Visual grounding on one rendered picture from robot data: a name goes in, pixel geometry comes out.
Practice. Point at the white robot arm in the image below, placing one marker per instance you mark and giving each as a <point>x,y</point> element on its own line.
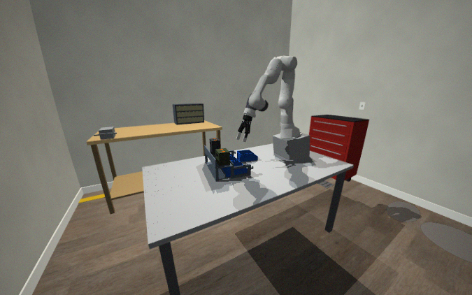
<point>287,64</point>

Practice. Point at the olive green case with orange latches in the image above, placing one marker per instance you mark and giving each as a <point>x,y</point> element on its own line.
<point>222,156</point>

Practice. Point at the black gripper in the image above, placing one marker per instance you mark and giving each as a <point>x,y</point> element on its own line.
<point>245,124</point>

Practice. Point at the grey shelf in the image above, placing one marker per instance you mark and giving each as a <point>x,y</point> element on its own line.
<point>217,171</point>

